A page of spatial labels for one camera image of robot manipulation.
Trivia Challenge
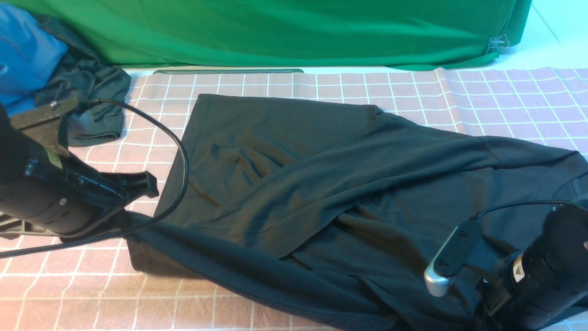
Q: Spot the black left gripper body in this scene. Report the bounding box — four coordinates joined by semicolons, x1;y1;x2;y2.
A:
1;147;132;242

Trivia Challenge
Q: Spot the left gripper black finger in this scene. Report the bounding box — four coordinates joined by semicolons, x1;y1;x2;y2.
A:
101;171;159;200

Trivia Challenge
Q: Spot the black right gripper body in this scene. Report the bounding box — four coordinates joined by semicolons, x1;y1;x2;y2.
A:
477;272;547;331

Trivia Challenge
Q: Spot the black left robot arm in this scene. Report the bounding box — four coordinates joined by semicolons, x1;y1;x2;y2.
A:
0;98;159;243

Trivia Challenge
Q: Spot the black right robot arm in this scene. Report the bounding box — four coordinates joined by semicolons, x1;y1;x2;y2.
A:
473;205;587;331

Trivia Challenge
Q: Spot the pink grid tablecloth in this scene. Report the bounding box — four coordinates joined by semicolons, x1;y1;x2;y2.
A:
1;67;587;331

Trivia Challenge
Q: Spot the crumpled dark gray garment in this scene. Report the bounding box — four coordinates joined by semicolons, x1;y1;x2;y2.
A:
34;15;131;147

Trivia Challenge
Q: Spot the blue garment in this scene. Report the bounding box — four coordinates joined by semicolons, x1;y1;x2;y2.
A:
0;3;68;116

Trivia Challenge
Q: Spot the metal binder clip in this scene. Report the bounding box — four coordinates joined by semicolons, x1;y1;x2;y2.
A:
487;35;510;53

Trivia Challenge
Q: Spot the green backdrop cloth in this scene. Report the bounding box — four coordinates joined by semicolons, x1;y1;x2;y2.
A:
9;0;531;71

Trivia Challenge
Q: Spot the black left camera cable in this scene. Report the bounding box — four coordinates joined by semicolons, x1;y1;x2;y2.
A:
0;98;190;259

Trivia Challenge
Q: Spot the black camera cable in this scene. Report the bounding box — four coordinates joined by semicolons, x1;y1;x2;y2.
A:
475;200;575;221
0;98;190;259

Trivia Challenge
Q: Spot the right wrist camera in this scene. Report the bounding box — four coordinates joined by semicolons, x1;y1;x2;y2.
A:
424;219;483;297

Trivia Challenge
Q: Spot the black right camera cable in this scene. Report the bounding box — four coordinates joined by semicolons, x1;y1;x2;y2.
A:
475;200;575;221

